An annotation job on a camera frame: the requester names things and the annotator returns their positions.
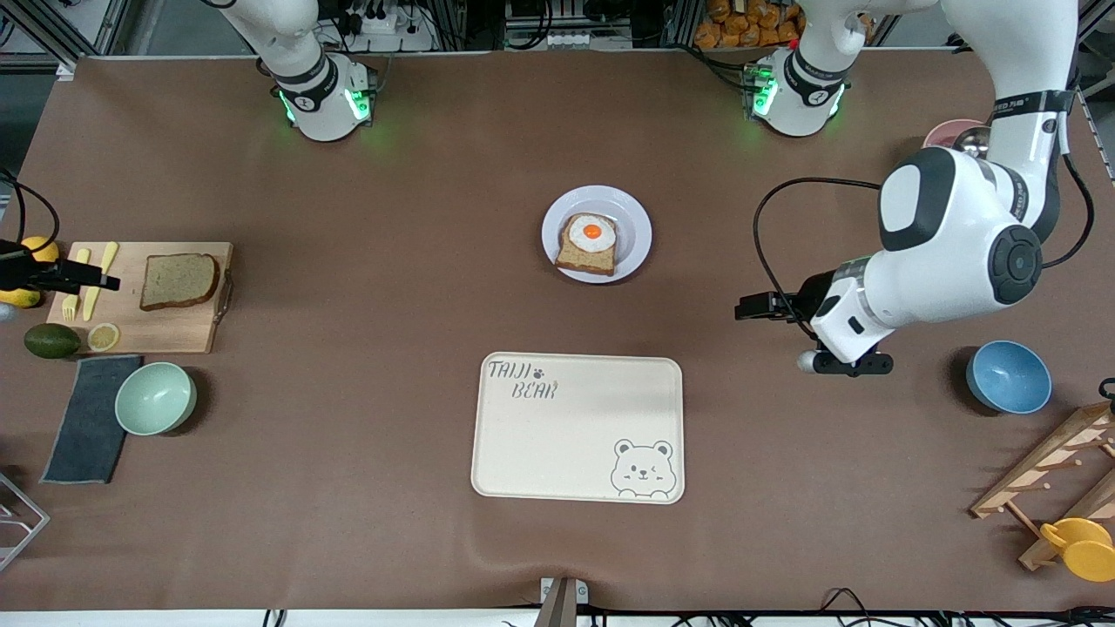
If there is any wooden cutting board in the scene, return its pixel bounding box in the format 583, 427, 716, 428
46, 241, 235, 355

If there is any grey cloth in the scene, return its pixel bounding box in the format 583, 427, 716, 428
40, 354, 143, 485

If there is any blue bowl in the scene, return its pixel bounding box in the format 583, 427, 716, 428
965, 340, 1053, 415

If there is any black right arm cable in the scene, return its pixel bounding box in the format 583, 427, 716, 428
0, 170, 60, 258

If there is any yellow plastic knife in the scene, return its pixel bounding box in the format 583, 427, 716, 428
82, 241, 120, 321

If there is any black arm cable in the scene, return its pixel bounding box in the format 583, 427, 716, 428
753, 152, 1096, 325
0, 170, 60, 258

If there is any wooden cup rack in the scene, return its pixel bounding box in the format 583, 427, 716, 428
970, 401, 1115, 573

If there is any metal wire rack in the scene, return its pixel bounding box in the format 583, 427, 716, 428
0, 470, 51, 573

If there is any yellow plastic fork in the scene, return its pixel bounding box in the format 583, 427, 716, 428
61, 248, 91, 322

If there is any cream bear print tray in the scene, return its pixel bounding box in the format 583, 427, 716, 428
471, 352, 686, 505

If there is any orange snack pile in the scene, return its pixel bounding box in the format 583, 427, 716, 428
694, 0, 807, 49

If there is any metal table clamp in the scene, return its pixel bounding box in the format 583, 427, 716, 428
533, 576, 590, 627

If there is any yellow cup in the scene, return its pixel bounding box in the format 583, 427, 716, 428
1039, 517, 1115, 583

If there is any mint green bowl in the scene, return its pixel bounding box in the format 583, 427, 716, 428
115, 361, 198, 437

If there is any white power strip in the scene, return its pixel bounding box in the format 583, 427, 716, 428
335, 0, 436, 53

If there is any aluminium frame strut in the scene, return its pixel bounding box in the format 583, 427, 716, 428
0, 0, 132, 81

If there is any pink bowl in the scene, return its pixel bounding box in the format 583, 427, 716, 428
922, 118, 990, 153

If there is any grey power strip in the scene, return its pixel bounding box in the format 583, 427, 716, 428
505, 24, 586, 50

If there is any green avocado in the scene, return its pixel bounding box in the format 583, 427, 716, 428
24, 323, 82, 360

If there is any white round plate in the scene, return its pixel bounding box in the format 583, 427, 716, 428
541, 185, 653, 284

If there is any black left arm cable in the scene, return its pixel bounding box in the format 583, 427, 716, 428
753, 152, 1096, 325

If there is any plain brown bread slice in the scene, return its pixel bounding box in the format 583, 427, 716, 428
139, 253, 221, 313

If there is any fried egg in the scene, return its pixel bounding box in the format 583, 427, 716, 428
568, 213, 618, 254

